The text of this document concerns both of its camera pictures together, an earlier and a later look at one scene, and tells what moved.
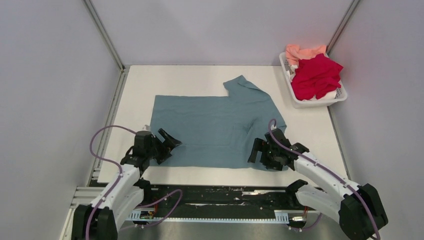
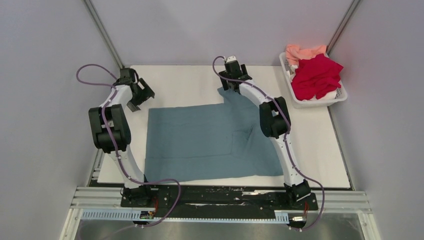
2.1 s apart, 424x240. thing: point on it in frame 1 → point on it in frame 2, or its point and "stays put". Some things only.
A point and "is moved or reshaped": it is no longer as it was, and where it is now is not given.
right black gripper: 259,145 → 225,83
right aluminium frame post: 342,27 stays put
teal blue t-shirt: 215,131 is moved or reshaped
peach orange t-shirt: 294,53 stays put
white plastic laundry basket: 341,95 stays put
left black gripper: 168,145 → 134,108
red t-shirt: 318,77 stays put
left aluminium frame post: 104,32 stays put
